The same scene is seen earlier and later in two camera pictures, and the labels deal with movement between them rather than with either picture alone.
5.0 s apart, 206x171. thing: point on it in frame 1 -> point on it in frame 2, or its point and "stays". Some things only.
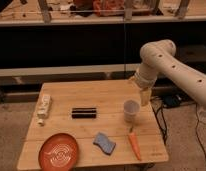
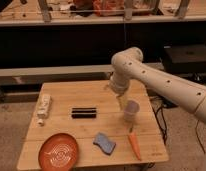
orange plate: x=58 y=152 stays
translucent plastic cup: x=131 y=108 stays
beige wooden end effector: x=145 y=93 -> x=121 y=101
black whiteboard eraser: x=84 y=113 stays
